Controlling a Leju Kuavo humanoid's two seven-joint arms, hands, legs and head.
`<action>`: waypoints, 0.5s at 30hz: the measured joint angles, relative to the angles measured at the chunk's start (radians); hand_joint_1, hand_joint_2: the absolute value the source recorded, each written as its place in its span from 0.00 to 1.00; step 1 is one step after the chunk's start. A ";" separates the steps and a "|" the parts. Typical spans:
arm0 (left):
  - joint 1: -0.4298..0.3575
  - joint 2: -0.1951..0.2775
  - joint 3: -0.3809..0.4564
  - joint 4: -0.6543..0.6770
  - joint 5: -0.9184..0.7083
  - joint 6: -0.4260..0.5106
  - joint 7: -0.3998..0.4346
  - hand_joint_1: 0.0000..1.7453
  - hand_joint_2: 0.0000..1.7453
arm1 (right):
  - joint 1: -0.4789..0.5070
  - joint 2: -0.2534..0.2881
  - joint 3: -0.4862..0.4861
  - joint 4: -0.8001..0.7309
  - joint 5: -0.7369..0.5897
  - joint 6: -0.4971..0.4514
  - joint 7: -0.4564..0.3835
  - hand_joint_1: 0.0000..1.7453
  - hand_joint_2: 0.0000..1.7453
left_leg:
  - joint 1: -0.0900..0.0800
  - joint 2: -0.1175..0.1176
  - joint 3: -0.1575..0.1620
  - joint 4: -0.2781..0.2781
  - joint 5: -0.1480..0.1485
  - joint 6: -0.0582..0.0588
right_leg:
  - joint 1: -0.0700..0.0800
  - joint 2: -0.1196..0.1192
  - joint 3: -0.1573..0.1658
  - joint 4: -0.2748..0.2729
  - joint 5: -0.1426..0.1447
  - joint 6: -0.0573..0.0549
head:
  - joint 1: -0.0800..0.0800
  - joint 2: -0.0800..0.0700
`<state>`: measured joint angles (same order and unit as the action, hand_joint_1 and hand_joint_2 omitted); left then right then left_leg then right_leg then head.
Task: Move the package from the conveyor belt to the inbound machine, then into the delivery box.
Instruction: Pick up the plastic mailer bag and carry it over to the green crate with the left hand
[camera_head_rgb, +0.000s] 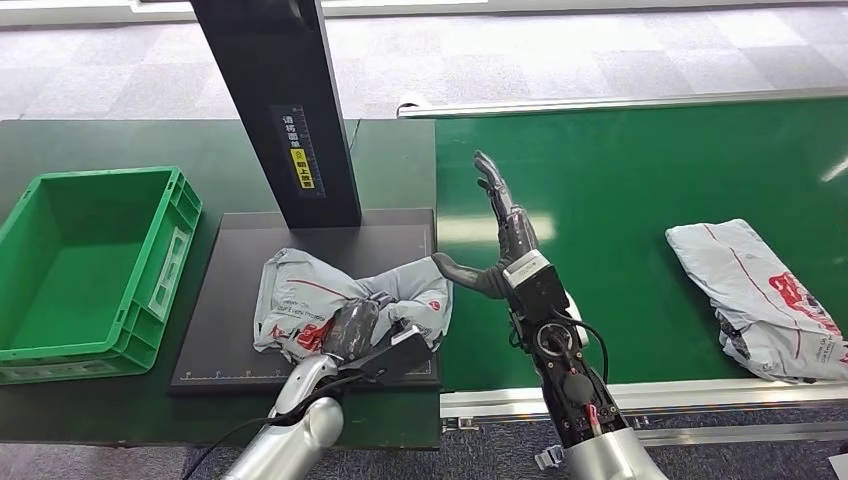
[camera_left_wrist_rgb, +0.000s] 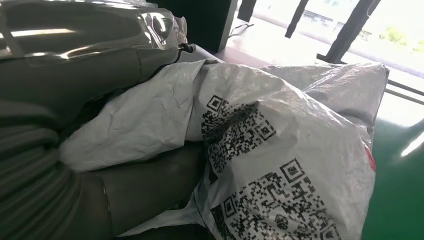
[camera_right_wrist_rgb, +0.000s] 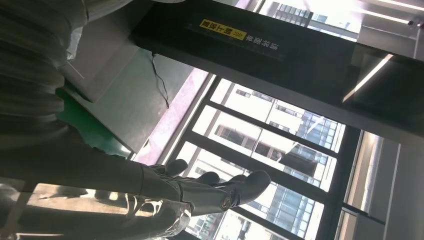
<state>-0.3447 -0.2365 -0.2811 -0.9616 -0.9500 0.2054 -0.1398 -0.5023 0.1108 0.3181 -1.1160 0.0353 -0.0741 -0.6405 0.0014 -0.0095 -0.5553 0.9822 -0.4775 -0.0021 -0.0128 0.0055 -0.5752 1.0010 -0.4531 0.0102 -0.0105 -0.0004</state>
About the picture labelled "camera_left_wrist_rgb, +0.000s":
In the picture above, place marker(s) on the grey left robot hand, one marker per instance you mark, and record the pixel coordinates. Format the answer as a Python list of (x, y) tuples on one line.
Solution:
[(82, 66)]

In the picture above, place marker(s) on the grey red printed mailer package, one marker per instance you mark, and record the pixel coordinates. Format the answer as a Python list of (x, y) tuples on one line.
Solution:
[(281, 149)]

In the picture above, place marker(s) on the green conveyor belt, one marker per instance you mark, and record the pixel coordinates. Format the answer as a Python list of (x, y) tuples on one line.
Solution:
[(397, 198)]

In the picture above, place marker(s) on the black scanner column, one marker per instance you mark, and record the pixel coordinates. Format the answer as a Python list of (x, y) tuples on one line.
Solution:
[(198, 23)]

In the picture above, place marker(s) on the black window frame bar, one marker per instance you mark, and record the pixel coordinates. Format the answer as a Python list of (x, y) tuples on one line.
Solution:
[(296, 18), (246, 10), (348, 33)]

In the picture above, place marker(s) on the aluminium conveyor rail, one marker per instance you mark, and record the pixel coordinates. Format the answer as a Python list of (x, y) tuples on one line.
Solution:
[(405, 92)]

